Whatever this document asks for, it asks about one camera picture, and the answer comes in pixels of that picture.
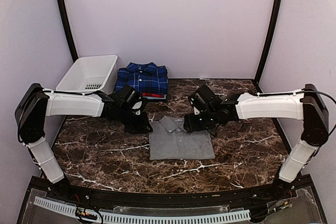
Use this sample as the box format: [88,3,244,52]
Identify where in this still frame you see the white plastic bin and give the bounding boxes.
[56,55,118,94]

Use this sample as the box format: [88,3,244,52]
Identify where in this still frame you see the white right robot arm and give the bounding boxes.
[183,84,334,200]

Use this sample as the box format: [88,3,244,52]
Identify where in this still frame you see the grey long sleeve shirt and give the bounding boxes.
[149,116,215,161]

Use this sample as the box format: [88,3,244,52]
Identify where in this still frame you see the blue plaid folded shirt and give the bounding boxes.
[115,62,168,94]

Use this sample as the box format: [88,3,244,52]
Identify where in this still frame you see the right black frame post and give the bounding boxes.
[254,0,281,86]

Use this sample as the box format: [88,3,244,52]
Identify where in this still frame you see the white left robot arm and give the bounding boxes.
[15,83,153,201]

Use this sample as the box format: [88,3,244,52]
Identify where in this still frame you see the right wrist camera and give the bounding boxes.
[190,99,203,115]

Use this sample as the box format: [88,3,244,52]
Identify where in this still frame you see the black front rail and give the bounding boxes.
[31,175,313,210]

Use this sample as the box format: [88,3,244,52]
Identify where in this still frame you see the white slotted cable duct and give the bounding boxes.
[33,196,250,223]

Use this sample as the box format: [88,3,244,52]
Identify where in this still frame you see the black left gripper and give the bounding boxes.
[117,106,153,134]

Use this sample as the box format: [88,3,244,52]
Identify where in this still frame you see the light blue folded shirt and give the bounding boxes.
[144,94,166,100]

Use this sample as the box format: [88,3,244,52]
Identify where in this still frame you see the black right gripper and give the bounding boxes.
[184,109,218,133]

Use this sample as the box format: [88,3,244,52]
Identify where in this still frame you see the black red folded shirt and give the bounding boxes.
[142,92,165,97]

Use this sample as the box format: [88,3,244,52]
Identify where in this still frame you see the left black frame post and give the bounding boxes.
[57,0,79,62]

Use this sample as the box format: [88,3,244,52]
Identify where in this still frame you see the black frame post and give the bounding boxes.
[254,0,281,86]
[57,0,79,62]

